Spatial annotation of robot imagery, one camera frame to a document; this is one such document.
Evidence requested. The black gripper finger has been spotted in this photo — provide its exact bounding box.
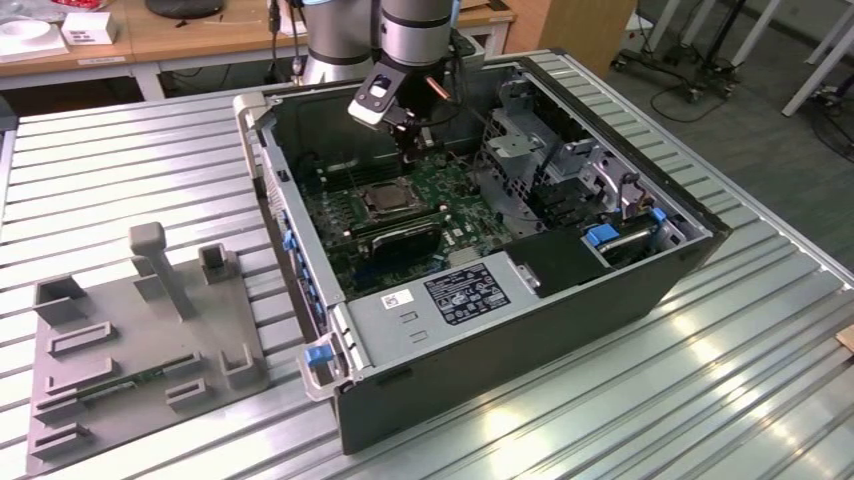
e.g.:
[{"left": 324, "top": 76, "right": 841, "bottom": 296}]
[
  {"left": 391, "top": 107, "right": 419, "bottom": 165},
  {"left": 411, "top": 119, "right": 435, "bottom": 164}
]

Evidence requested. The CPU socket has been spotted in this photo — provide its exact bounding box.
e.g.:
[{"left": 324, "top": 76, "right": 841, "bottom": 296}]
[{"left": 358, "top": 177, "right": 430, "bottom": 225}]

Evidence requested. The green motherboard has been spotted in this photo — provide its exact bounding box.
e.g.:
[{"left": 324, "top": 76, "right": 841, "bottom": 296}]
[{"left": 296, "top": 149, "right": 535, "bottom": 296}]

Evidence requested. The silver drive cage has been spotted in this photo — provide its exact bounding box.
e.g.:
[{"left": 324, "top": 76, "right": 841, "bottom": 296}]
[{"left": 476, "top": 77, "right": 602, "bottom": 221}]

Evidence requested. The black expansion card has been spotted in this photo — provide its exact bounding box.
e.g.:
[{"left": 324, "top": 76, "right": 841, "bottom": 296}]
[{"left": 359, "top": 222, "right": 447, "bottom": 269}]

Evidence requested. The wooden cabinet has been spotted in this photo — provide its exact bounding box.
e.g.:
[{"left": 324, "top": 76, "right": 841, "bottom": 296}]
[{"left": 506, "top": 0, "right": 635, "bottom": 79}]

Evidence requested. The black plastic shroud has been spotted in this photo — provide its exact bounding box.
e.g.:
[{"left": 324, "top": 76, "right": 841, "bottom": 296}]
[{"left": 504, "top": 229, "right": 613, "bottom": 300}]

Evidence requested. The blue disk carrier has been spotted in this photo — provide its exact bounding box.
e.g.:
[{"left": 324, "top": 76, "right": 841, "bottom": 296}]
[{"left": 578, "top": 222, "right": 659, "bottom": 266}]

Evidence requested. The wooden desk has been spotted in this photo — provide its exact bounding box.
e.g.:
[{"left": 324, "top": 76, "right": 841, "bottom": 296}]
[
  {"left": 0, "top": 0, "right": 135, "bottom": 94},
  {"left": 123, "top": 0, "right": 519, "bottom": 101}
]

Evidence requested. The grey power supply unit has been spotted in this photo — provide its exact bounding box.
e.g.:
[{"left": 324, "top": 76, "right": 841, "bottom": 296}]
[{"left": 343, "top": 249, "right": 543, "bottom": 370}]

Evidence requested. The black round base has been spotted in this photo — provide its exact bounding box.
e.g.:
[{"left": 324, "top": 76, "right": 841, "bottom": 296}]
[{"left": 144, "top": 0, "right": 226, "bottom": 18}]

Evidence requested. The black wheeled stand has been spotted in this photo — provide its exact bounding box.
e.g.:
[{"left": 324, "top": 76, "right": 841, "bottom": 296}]
[{"left": 613, "top": 0, "right": 743, "bottom": 104}]

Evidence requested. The black PC case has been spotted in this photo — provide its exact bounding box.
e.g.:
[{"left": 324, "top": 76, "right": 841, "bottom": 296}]
[{"left": 231, "top": 48, "right": 734, "bottom": 456}]

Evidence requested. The white cardboard box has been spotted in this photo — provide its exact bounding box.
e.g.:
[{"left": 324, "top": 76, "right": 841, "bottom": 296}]
[{"left": 60, "top": 10, "right": 120, "bottom": 47}]

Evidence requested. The grey parts rack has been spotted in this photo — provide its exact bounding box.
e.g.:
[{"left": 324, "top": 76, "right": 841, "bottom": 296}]
[{"left": 24, "top": 222, "right": 272, "bottom": 476}]

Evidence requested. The white flat box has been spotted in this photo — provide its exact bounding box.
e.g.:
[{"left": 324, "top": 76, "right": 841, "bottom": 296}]
[{"left": 0, "top": 29, "right": 69, "bottom": 62}]

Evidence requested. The white round dish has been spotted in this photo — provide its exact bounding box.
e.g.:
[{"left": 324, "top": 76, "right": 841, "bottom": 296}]
[{"left": 0, "top": 16, "right": 53, "bottom": 41}]

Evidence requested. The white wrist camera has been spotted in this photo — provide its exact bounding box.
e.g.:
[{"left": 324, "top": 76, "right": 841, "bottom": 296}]
[{"left": 346, "top": 71, "right": 410, "bottom": 130}]

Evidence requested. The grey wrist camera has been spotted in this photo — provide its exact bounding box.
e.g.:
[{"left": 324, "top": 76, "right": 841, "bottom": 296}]
[{"left": 451, "top": 33, "right": 487, "bottom": 62}]

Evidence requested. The black hanging cable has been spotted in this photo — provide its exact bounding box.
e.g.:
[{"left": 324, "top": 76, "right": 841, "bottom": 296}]
[{"left": 266, "top": 0, "right": 310, "bottom": 86}]

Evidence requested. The white table frame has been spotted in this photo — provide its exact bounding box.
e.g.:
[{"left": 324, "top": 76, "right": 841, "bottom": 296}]
[{"left": 779, "top": 29, "right": 854, "bottom": 117}]

